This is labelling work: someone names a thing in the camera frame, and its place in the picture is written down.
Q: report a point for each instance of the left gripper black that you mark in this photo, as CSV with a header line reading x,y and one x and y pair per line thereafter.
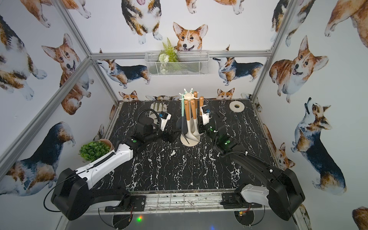
x,y
172,135

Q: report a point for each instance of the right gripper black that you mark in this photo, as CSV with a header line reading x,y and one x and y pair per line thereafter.
x,y
201,128

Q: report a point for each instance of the cream spoon wooden handle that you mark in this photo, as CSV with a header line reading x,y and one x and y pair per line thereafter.
x,y
189,134

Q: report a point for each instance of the grey spatula mint handle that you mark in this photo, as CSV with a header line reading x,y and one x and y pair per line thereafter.
x,y
183,119

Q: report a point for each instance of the cream spatula wooden handle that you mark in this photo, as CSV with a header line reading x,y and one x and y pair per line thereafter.
x,y
196,132

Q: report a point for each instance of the cream slotted turner wooden handle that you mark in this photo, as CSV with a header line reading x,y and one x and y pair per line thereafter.
x,y
196,99

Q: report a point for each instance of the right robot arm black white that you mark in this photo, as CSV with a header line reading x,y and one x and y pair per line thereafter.
x,y
281,189

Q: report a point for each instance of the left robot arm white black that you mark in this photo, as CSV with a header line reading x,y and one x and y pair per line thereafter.
x,y
73,194

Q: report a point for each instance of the cream utensil rack stand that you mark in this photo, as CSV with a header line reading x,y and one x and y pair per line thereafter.
x,y
188,95

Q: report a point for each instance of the white tape roll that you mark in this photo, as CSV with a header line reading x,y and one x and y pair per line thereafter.
x,y
237,106

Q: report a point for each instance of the fern and white flower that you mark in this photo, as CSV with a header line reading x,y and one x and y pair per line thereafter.
x,y
168,54

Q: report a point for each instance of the green potted plant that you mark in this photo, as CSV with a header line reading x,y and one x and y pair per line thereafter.
x,y
96,149

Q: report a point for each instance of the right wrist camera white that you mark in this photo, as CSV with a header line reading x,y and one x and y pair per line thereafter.
x,y
205,115

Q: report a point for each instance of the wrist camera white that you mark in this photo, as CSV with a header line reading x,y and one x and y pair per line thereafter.
x,y
205,115
164,118

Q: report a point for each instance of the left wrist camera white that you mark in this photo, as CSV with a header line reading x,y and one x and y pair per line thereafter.
x,y
164,118

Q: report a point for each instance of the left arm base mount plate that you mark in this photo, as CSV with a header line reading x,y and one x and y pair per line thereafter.
x,y
134,203

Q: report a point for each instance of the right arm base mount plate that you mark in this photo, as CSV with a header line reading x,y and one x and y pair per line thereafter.
x,y
235,201

